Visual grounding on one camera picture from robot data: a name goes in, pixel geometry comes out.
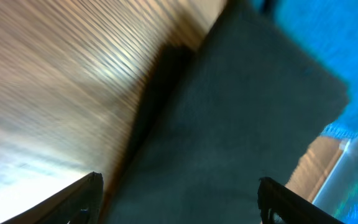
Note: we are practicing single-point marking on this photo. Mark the dark blue towel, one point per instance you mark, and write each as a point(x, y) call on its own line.
point(328, 30)

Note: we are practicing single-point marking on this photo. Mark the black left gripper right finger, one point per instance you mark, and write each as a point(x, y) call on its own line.
point(278, 204)

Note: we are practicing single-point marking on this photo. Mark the black cloth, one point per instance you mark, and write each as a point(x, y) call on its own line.
point(249, 105)

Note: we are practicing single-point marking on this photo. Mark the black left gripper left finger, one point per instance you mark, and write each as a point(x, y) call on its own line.
point(80, 202)

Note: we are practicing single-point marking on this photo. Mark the clear plastic container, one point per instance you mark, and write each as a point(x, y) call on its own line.
point(344, 173)

